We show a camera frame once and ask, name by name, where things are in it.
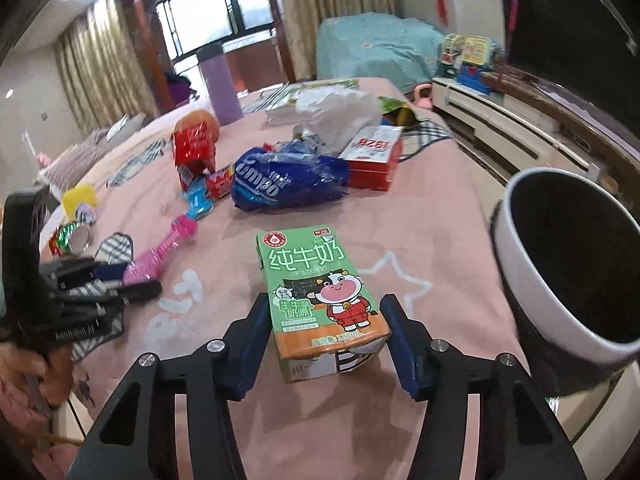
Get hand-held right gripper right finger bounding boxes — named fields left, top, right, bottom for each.
left=379, top=293, right=588, bottom=480

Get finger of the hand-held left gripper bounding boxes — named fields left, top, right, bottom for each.
left=54, top=280, right=164, bottom=307
left=42, top=257, right=127, bottom=287

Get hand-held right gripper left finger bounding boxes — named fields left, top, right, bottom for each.
left=67, top=291, right=273, bottom=480

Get green milk carton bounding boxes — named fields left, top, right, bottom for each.
left=256, top=226, right=392, bottom=385

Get blue hair brush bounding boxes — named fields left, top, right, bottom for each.
left=181, top=176, right=216, bottom=221

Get white rimmed trash bin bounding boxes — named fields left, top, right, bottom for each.
left=492, top=167, right=640, bottom=396

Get red snack packet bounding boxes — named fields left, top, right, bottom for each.
left=171, top=121, right=218, bottom=183

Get blue plastic tissue package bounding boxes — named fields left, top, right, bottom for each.
left=231, top=146, right=351, bottom=213

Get person's left hand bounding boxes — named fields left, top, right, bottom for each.
left=0, top=342, right=76, bottom=411

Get pink toy bottle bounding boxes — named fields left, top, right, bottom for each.
left=122, top=214, right=199, bottom=285

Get green red foil wrapper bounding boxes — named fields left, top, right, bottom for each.
left=48, top=221, right=96, bottom=257

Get yellow plastic item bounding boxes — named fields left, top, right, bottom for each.
left=61, top=184, right=101, bottom=221

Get pillows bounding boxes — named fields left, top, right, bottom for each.
left=37, top=115, right=151, bottom=186

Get pink printed blanket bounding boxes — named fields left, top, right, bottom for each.
left=35, top=77, right=531, bottom=480

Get peach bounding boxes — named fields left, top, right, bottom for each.
left=177, top=109, right=221, bottom=141

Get red box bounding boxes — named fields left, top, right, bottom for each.
left=339, top=124, right=405, bottom=192

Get beige patterned curtain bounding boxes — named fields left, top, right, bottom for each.
left=280, top=0, right=401, bottom=83
left=52, top=0, right=161, bottom=136

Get purple bottle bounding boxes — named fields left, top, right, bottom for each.
left=196, top=42, right=245, bottom=126

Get green snack bag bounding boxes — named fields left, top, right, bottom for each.
left=377, top=96, right=418, bottom=128

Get white plastic bag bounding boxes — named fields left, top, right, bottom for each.
left=295, top=91, right=383, bottom=148

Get stack of books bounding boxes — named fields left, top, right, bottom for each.
left=245, top=79, right=361, bottom=111

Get white television cabinet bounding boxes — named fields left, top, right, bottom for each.
left=431, top=75, right=640, bottom=201

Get pink kettlebell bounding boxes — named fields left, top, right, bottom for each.
left=411, top=85, right=437, bottom=110

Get window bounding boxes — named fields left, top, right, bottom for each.
left=155, top=0, right=288, bottom=61

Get colourful toy set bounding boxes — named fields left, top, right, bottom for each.
left=440, top=34, right=506, bottom=96

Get teal covered furniture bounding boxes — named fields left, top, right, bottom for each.
left=315, top=15, right=446, bottom=96

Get television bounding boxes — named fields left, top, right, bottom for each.
left=495, top=0, right=640, bottom=126

